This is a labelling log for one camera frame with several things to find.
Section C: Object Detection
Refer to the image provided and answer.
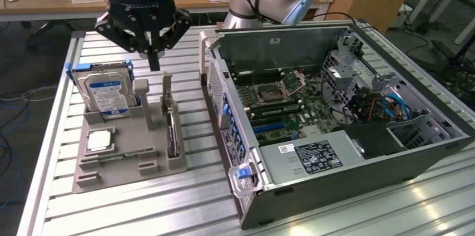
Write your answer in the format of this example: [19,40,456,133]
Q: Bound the silver CPU chip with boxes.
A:
[87,131,113,153]

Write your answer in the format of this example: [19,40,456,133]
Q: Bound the CPU socket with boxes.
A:
[255,82,283,106]

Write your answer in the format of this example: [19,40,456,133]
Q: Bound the thin black cable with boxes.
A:
[301,12,367,25]

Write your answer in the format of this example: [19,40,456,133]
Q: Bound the white floor cable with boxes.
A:
[0,85,57,102]

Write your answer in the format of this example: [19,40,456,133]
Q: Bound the blue expansion slot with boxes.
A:
[252,122,287,134]

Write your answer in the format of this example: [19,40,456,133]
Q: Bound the installed RAM stick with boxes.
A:
[251,103,303,118]

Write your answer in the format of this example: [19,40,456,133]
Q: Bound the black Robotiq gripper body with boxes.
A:
[99,0,179,37]

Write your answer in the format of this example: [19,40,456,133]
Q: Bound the open black PC case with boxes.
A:
[199,18,475,231]

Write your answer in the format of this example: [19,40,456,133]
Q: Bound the blue data wire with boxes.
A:
[382,95,411,121]

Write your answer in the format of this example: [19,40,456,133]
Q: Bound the silver chipset heatsink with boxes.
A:
[307,125,328,137]

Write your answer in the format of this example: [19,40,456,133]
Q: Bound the blue case latch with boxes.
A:
[236,167,253,183]

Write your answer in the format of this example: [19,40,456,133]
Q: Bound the loose green RAM stick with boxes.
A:
[97,151,143,162]

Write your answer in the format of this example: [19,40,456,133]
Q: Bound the black chair base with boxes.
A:
[21,19,76,52]

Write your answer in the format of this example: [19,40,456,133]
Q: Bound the metal drive cage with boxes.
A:
[320,49,372,109]

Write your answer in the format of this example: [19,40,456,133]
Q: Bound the hard disk with blue rails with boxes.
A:
[65,58,136,121]

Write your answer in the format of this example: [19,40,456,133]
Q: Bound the blue floor cable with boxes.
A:
[0,101,32,209]

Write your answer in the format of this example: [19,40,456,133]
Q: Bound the green motherboard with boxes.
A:
[221,63,347,148]

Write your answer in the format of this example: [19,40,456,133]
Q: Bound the grey power supply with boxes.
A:
[259,131,367,187]

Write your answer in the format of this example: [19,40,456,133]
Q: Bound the grey parts rack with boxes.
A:
[71,71,188,194]

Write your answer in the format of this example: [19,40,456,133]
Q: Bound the red and black power wire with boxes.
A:
[351,94,384,122]

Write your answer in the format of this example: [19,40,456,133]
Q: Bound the graphics card with metal bracket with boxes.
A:
[160,71,181,159]

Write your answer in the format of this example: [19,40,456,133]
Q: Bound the metal socket cover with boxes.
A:
[279,70,309,92]

